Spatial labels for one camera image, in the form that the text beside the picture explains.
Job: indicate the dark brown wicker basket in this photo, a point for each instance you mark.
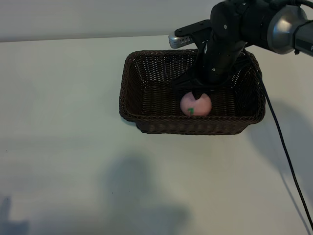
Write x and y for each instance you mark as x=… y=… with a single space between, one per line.
x=151 y=107

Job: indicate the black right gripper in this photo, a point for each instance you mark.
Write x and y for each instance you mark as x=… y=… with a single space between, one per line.
x=217 y=63

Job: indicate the pink peach with green mark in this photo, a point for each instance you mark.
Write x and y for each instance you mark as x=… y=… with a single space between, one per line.
x=198 y=106

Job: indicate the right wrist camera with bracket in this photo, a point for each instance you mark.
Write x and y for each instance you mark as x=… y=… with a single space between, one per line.
x=188 y=34

